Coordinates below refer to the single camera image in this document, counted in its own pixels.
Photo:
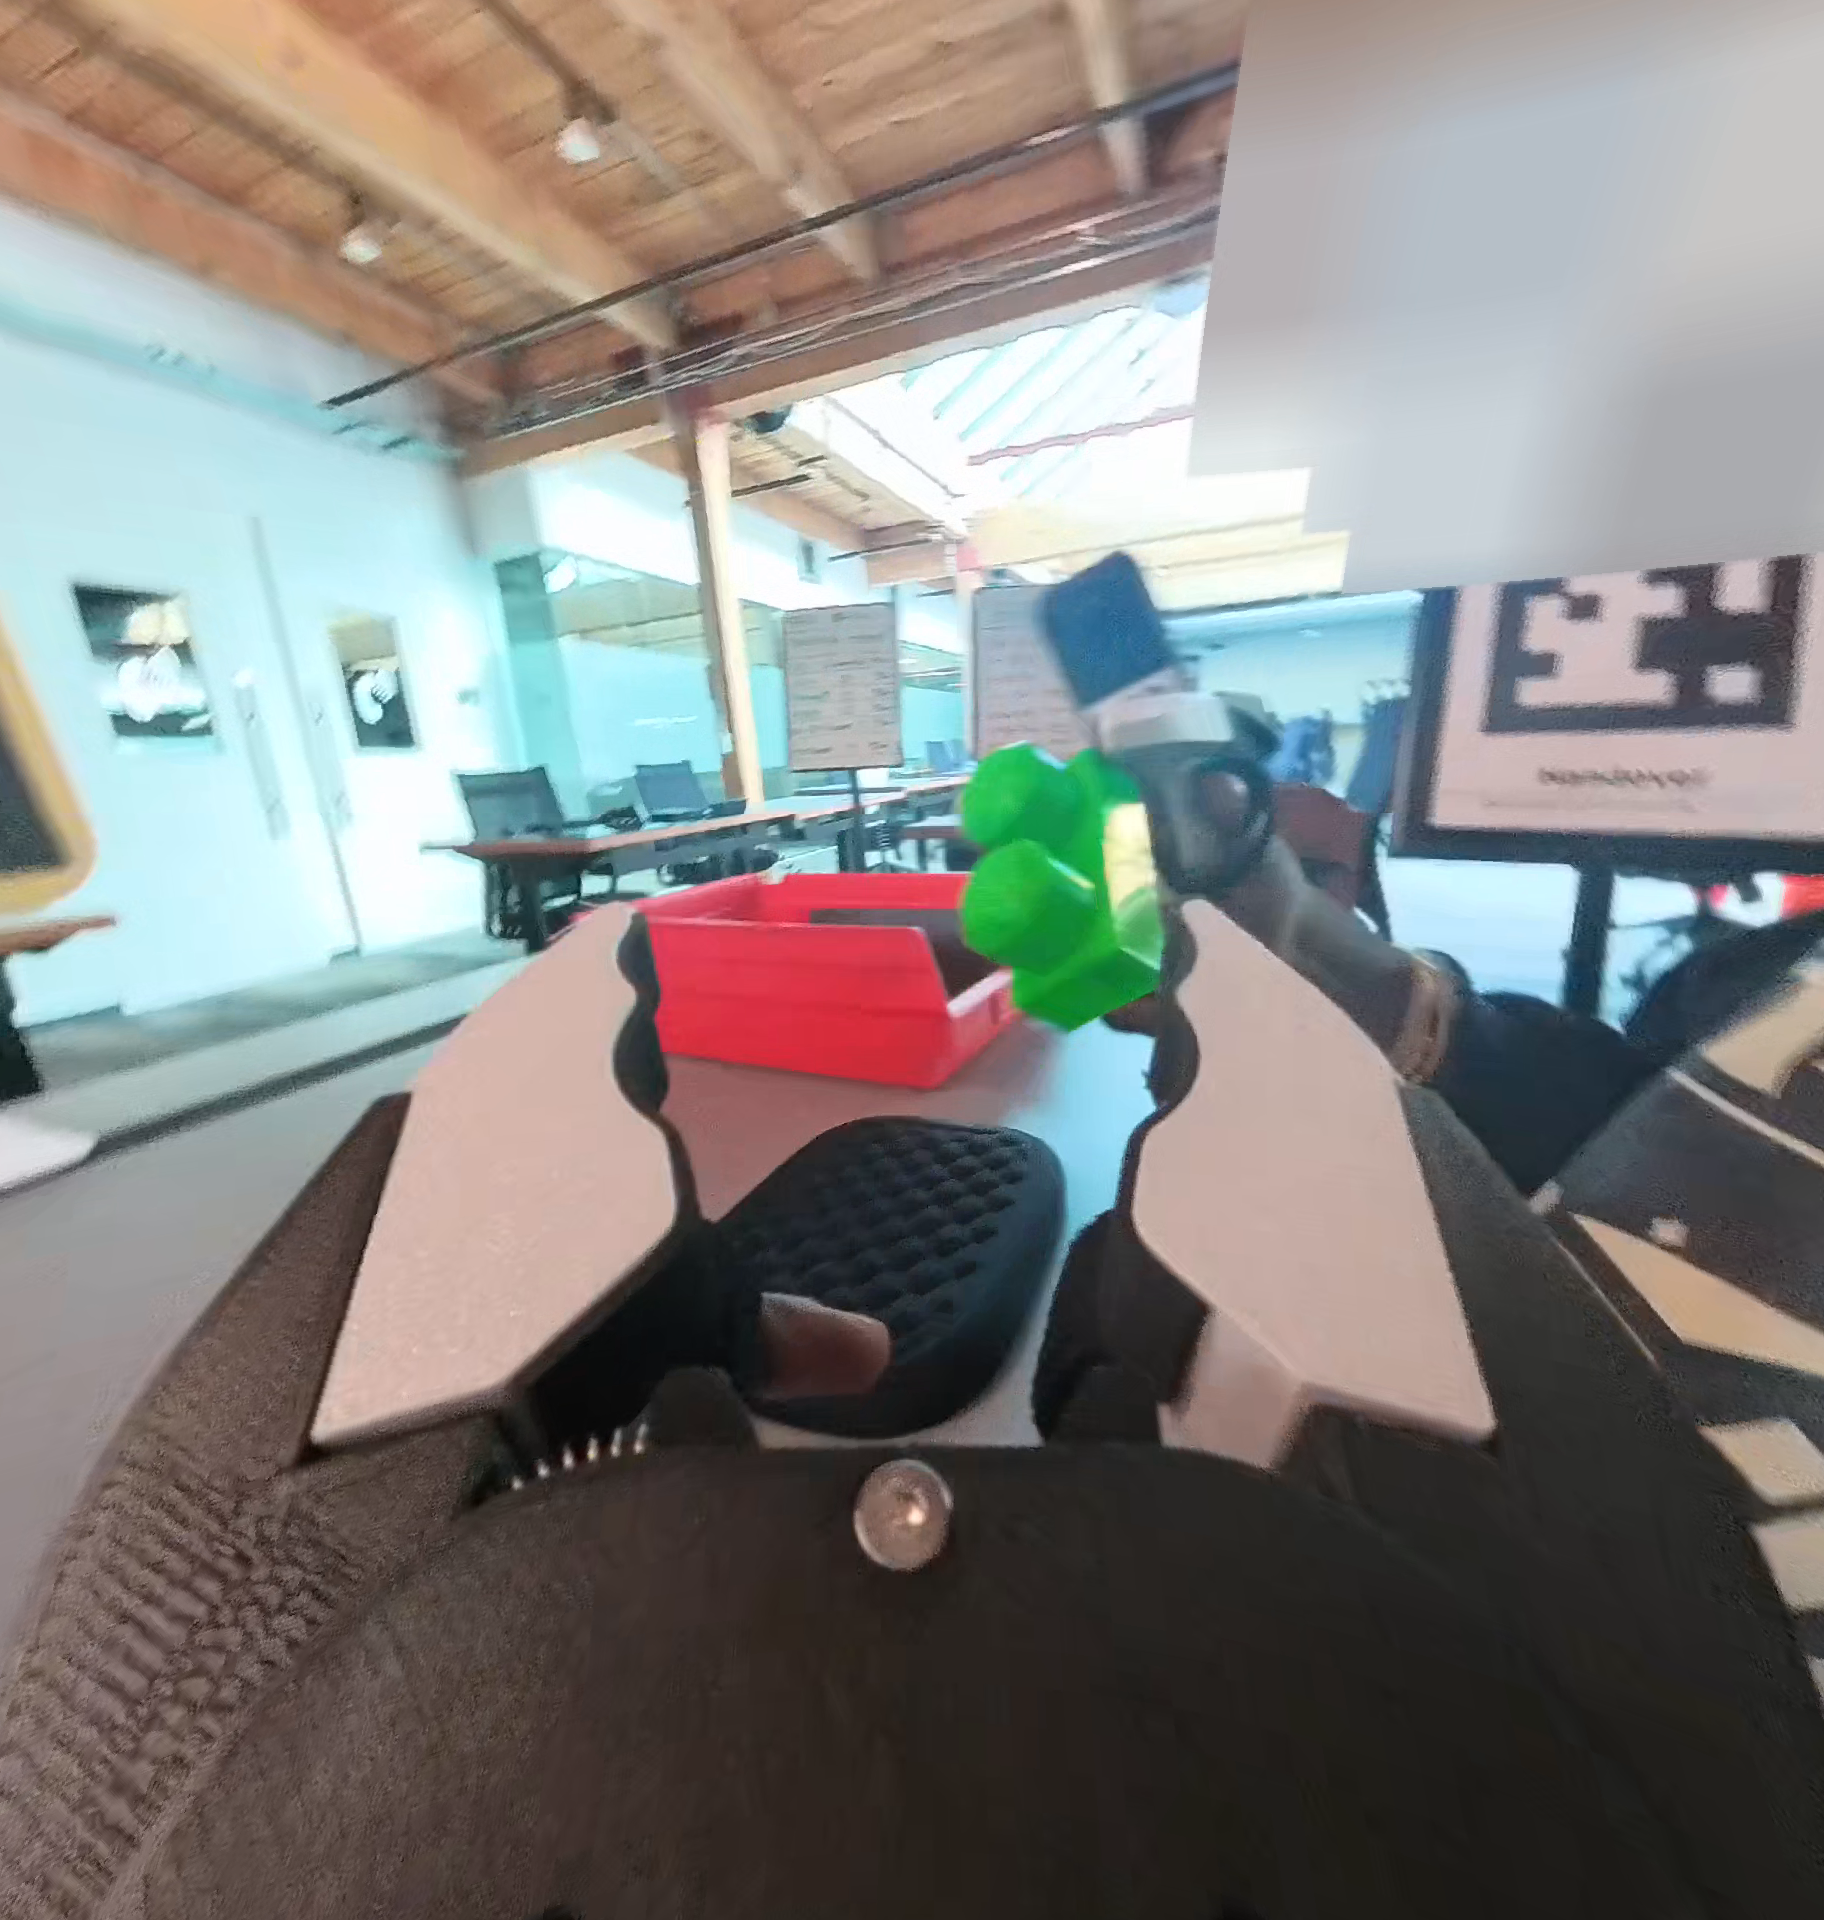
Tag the person's right hand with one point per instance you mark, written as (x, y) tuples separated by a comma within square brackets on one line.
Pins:
[(1331, 945)]

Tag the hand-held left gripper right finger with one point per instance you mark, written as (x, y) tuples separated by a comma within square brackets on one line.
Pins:
[(1301, 1216)]

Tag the green cross-shaped plastic block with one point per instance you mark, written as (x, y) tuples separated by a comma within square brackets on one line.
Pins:
[(1032, 901)]

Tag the handwritten whiteboard sign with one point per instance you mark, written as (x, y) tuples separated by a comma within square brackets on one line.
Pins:
[(1010, 675), (845, 683)]

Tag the wooden support post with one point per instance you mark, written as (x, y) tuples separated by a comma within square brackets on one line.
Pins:
[(720, 600)]

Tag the black foam pad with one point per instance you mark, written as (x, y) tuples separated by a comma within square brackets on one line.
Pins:
[(911, 1231)]

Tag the ceiling light bulb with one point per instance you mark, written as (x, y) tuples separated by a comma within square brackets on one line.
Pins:
[(578, 139), (361, 242)]

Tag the red plastic storage bin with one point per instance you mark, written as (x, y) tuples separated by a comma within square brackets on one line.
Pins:
[(792, 975)]

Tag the black office chair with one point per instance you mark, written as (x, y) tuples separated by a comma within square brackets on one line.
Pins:
[(510, 810), (671, 787)]

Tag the black framed marker sign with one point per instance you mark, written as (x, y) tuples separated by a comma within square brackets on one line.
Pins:
[(1632, 751)]

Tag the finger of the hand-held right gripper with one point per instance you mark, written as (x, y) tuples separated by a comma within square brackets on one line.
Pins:
[(1167, 721)]

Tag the person's right forearm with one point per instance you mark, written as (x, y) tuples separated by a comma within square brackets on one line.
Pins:
[(1557, 1080)]

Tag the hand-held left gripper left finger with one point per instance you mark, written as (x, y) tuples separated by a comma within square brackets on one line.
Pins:
[(522, 1185)]

